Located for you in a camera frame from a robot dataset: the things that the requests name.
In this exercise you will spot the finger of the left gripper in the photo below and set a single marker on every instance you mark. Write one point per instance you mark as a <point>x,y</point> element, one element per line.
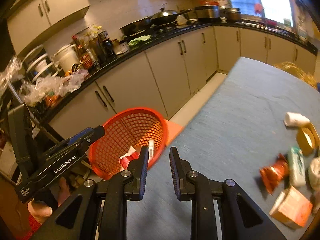
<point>79,135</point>

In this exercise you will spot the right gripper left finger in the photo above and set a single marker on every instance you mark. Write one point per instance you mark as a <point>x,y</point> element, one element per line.
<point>98,210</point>

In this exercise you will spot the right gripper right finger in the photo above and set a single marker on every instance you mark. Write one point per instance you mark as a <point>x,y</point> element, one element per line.
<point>214,202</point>

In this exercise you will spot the brown shiny snack wrapper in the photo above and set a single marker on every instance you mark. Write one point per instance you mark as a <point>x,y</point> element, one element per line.
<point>274,174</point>

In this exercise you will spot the orange cardboard box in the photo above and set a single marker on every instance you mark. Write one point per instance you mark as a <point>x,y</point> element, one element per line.
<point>291,208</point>

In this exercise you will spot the red torn snack wrapper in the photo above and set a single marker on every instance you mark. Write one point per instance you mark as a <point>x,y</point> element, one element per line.
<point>125,159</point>

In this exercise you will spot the long white toothpaste box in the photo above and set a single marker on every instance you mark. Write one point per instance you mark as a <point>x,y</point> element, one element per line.
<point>151,148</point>

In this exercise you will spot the green white tissue packet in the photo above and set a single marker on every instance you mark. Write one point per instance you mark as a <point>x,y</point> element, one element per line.
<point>296,167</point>

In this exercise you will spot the white knit glove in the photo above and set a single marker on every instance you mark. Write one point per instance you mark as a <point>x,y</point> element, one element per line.
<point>313,171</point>

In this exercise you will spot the brown packing tape roll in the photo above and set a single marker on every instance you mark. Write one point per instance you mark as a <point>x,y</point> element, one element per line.
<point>308,139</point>

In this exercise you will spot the white small bottle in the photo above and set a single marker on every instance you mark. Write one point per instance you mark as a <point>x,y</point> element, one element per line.
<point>295,120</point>

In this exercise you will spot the lower kitchen cabinets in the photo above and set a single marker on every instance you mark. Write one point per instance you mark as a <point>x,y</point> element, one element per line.
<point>166,76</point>

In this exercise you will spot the crumpled clear plastic bags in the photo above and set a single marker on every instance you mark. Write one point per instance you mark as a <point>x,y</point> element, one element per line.
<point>51,86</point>

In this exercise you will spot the orange plastic mesh basket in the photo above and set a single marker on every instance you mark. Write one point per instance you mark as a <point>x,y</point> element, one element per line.
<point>131,127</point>

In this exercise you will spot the red label sauce bottle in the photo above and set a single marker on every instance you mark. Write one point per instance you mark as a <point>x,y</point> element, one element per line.
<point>84,54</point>

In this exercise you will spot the black countertop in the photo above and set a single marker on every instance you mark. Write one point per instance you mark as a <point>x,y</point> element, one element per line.
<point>50,113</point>

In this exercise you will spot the dish rack with bowls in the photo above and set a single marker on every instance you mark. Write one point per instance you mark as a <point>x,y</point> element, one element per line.
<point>37,63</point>

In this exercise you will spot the blue table cloth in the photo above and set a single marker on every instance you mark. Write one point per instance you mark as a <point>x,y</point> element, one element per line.
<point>238,131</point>

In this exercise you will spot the dark sauce bottle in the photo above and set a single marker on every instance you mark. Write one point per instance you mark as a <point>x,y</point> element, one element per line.
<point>106,44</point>

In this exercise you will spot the orange stool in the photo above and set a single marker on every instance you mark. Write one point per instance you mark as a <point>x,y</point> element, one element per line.
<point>172,131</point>

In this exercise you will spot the green cloth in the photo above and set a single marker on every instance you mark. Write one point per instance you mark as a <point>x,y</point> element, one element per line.
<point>139,40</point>

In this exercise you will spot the black frying pan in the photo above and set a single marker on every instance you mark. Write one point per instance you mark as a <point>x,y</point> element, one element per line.
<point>136,27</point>

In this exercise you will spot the black wok with lid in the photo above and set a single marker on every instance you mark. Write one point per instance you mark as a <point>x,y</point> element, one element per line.
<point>164,17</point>

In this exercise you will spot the yellow plastic bag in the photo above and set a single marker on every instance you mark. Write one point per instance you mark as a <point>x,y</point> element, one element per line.
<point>294,70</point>

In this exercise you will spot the black rice cooker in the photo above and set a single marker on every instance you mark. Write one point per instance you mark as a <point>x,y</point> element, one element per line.
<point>207,13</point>

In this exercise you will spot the dark cooking pot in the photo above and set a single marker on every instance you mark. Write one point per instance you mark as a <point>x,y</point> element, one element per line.
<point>231,14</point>

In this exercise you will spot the upper wall cabinet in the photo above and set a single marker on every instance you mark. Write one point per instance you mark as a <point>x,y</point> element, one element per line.
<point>31,22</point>

